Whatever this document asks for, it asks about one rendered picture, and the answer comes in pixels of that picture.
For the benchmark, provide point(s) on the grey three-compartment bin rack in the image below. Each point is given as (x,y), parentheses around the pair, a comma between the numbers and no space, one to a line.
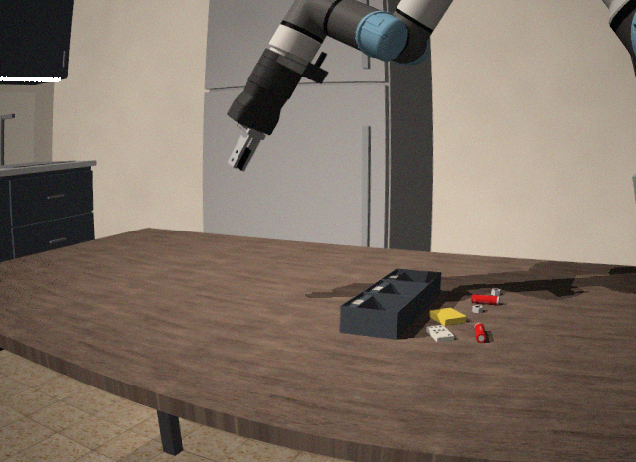
(378,320)

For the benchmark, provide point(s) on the yellow sticky note pad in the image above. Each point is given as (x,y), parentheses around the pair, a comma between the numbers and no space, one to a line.
(447,316)

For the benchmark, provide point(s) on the red aa battery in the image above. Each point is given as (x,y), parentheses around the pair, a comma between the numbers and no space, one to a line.
(484,299)
(480,332)

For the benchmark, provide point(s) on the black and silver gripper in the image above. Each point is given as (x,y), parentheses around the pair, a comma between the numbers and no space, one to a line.
(273,79)

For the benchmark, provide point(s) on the white domino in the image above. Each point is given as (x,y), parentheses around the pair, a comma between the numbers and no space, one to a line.
(440,333)

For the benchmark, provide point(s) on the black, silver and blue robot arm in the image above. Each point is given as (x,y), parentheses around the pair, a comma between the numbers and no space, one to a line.
(402,37)

